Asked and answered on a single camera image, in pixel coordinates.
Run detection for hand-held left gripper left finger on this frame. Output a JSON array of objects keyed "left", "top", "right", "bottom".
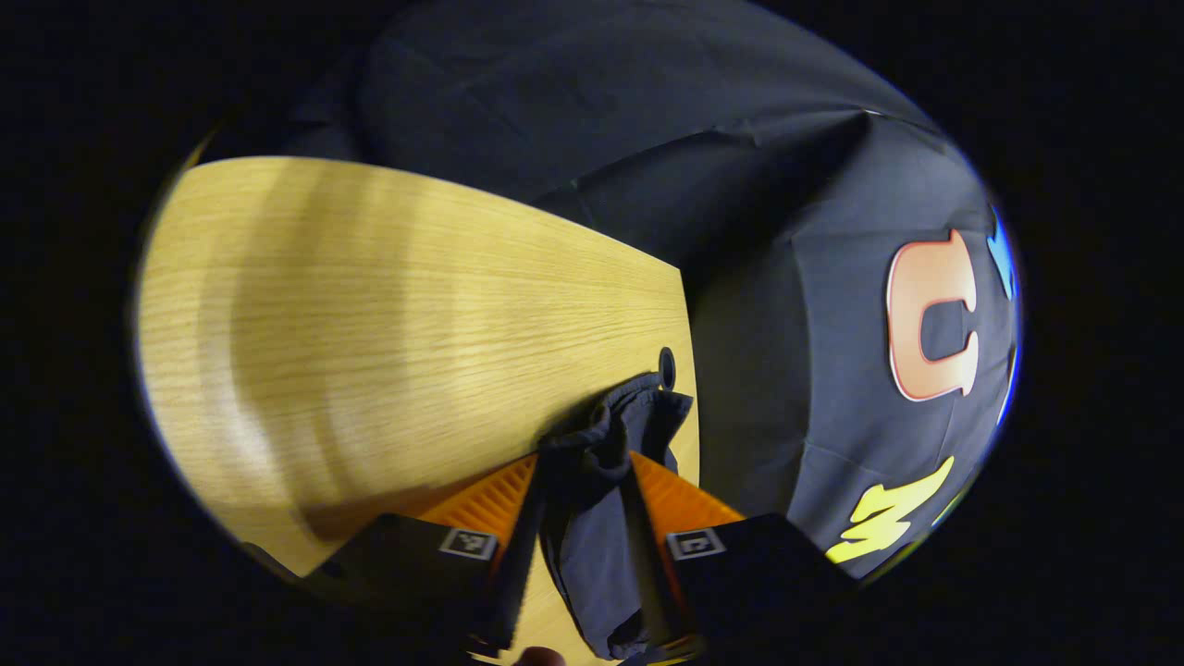
[{"left": 305, "top": 453, "right": 547, "bottom": 653}]

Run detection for dark grey jeans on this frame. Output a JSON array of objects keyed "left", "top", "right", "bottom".
[{"left": 536, "top": 372, "right": 695, "bottom": 662}]

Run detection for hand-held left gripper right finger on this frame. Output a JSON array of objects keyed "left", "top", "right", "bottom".
[{"left": 620, "top": 450, "right": 852, "bottom": 662}]

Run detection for black backdrop cloth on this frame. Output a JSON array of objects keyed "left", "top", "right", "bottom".
[{"left": 199, "top": 0, "right": 1023, "bottom": 582}]

